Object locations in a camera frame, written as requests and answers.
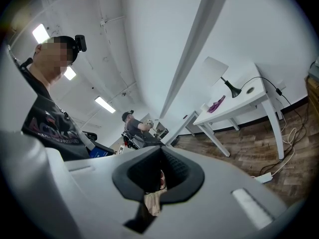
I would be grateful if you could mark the rectangular ceiling light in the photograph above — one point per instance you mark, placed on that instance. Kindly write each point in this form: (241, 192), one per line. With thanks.
(69, 73)
(105, 104)
(40, 33)

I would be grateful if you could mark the black office chair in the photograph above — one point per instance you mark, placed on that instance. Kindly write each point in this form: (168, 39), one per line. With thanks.
(90, 135)

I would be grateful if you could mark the white cup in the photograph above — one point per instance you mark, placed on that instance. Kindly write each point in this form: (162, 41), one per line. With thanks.
(204, 107)

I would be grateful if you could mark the white power strip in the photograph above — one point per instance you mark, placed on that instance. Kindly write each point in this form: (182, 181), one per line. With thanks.
(264, 178)

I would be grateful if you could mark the white shade black base lamp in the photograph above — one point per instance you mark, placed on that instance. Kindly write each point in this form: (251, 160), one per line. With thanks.
(213, 70)

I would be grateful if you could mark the blue box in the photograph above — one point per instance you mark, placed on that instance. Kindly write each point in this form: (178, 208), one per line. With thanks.
(99, 153)

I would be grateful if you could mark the purple cloth item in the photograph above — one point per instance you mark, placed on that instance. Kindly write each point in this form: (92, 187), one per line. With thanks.
(216, 104)

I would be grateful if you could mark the person's head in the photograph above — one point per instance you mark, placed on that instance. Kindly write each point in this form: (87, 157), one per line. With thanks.
(53, 58)

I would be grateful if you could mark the black head-mounted camera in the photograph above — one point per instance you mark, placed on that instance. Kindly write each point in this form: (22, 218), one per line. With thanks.
(81, 43)

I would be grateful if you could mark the person's black printed t-shirt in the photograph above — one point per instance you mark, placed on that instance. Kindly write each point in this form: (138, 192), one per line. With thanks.
(54, 131)

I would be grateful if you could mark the wooden cabinet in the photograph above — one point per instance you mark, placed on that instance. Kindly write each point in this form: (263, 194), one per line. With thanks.
(313, 96)

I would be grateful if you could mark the small white table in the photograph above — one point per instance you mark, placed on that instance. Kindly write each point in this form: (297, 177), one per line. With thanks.
(183, 126)

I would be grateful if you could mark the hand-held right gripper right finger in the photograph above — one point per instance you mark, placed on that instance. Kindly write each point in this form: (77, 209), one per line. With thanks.
(185, 175)

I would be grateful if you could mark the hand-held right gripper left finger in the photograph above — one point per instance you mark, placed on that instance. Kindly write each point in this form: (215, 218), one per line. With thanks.
(135, 180)

